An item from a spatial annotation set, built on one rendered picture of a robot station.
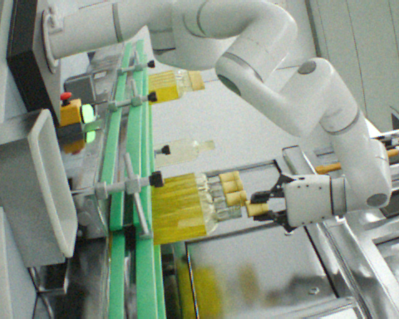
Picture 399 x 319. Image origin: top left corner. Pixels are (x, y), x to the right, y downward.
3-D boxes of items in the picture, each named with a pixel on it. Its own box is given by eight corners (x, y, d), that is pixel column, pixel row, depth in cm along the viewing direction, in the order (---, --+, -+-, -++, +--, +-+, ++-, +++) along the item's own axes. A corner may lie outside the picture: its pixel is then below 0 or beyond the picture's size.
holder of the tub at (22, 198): (35, 293, 105) (75, 289, 105) (-13, 148, 95) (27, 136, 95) (45, 251, 121) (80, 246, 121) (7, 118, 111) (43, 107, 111)
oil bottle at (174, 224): (119, 252, 136) (221, 233, 136) (112, 228, 134) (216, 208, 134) (120, 241, 141) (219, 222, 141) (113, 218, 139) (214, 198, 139)
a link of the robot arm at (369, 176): (318, 105, 121) (361, 169, 134) (322, 157, 113) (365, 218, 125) (355, 90, 117) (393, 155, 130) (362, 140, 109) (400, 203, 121)
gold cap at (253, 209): (248, 221, 137) (269, 216, 137) (246, 205, 135) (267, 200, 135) (246, 213, 140) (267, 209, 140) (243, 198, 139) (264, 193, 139)
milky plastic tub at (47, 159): (27, 268, 103) (72, 262, 103) (-12, 146, 95) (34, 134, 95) (38, 227, 119) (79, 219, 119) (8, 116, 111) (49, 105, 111)
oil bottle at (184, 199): (120, 241, 141) (219, 222, 141) (113, 218, 139) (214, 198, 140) (120, 230, 146) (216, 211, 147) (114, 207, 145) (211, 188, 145)
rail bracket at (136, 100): (108, 114, 175) (158, 102, 176) (103, 88, 173) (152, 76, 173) (109, 110, 179) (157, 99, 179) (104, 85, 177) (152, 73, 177)
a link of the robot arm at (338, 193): (347, 209, 139) (334, 211, 139) (343, 172, 136) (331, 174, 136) (347, 224, 132) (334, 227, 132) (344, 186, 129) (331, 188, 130)
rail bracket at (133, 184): (110, 246, 123) (175, 235, 123) (87, 164, 117) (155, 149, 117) (111, 239, 126) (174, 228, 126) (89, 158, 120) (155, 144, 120)
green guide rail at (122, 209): (110, 231, 127) (150, 224, 127) (109, 227, 126) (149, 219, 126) (130, 60, 291) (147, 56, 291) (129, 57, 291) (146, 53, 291)
